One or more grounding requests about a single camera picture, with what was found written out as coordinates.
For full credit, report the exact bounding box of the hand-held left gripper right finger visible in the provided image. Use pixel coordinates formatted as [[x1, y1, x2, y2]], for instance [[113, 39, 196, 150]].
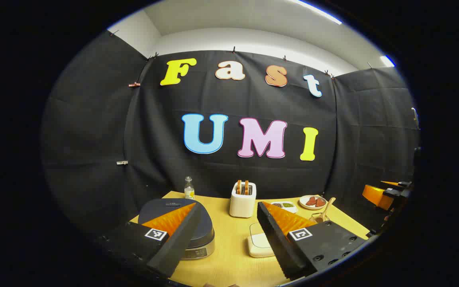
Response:
[[257, 201, 367, 280]]

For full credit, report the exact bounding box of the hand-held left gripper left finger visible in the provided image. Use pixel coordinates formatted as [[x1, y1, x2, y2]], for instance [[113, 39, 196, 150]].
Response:
[[94, 202, 202, 279]]

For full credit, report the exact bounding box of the clear box of white rice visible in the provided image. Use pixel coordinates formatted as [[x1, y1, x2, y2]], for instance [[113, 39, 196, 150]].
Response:
[[247, 222, 278, 258]]

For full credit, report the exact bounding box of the grey rice cooker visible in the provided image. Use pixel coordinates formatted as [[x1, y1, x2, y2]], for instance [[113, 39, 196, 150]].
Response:
[[138, 198, 215, 260]]

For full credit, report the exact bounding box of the wooden spoon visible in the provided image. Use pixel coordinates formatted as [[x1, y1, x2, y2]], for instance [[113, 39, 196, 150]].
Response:
[[312, 197, 336, 222]]

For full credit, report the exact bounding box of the white divided bean dish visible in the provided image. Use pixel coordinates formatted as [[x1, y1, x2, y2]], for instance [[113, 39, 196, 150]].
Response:
[[271, 201, 298, 214]]

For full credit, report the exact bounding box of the small glass bottle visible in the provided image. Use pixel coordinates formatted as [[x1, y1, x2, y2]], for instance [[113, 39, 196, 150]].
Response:
[[184, 176, 195, 200]]

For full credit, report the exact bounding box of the white toaster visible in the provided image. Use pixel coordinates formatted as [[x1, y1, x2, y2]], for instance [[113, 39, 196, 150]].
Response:
[[229, 180, 257, 218]]

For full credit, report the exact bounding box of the white round plate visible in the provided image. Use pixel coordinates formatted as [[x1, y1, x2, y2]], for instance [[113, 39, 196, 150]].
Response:
[[299, 195, 328, 210]]

